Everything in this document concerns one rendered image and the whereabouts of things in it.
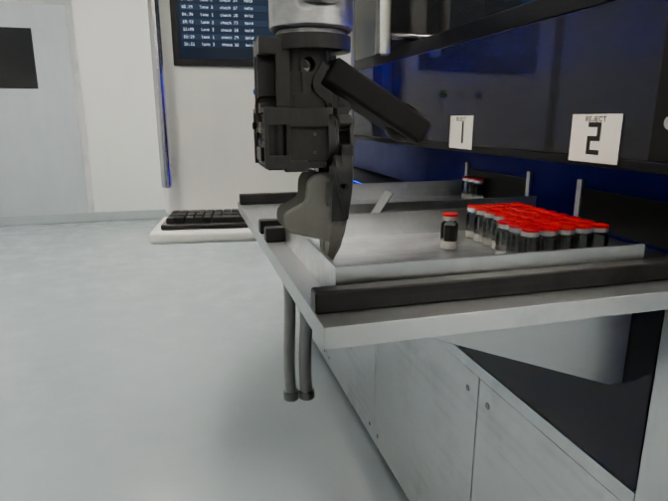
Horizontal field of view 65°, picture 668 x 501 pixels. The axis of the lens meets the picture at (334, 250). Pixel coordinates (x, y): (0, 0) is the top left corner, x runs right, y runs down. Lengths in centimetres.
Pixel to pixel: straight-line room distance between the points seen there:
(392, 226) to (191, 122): 77
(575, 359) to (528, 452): 30
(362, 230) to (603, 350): 34
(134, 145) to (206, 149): 457
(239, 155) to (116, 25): 470
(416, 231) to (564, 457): 39
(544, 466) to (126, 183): 546
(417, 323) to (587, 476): 45
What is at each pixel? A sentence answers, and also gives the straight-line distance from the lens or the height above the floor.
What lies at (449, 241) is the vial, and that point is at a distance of 68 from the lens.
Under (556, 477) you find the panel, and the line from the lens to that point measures 91.
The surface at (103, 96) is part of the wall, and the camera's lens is 599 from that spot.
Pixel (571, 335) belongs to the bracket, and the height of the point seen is 80.
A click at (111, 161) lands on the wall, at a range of 600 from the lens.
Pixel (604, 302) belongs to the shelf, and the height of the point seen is 87.
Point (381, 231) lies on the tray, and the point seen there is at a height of 89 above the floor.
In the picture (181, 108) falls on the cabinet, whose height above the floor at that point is 107.
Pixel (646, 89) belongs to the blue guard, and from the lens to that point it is 71.
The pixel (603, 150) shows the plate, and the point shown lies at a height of 101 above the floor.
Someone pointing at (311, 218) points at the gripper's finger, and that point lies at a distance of 50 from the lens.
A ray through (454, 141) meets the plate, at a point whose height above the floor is 100.
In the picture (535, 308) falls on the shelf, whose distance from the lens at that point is 52.
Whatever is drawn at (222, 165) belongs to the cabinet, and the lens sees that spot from 141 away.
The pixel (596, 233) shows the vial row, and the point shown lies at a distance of 67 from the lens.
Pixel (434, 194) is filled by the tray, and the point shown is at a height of 89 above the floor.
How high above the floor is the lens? 104
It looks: 14 degrees down
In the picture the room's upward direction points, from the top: straight up
